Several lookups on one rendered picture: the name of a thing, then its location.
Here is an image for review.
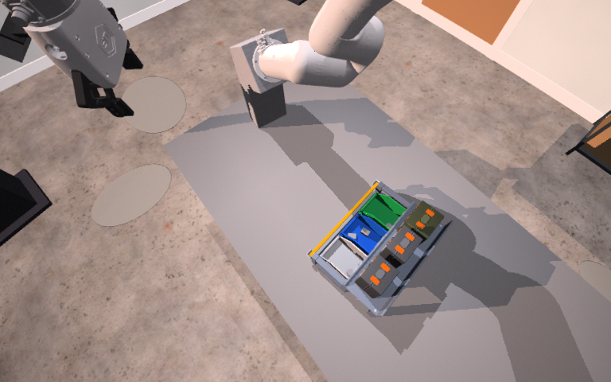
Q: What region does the blue open bin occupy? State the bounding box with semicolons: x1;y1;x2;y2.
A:
341;214;387;255

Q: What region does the grey metal shelf rack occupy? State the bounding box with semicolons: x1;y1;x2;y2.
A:
306;180;454;318

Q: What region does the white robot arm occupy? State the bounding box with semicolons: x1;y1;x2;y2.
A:
0;0;393;88

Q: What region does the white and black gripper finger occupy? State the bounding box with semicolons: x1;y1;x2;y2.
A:
71;70;134;117
107;7;143;69

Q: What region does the green open bin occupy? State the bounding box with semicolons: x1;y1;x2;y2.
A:
359;193;406;232

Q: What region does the yellow bar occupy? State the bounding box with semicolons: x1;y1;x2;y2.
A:
309;182;379;257

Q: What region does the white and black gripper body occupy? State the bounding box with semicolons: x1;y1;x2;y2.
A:
23;0;127;88

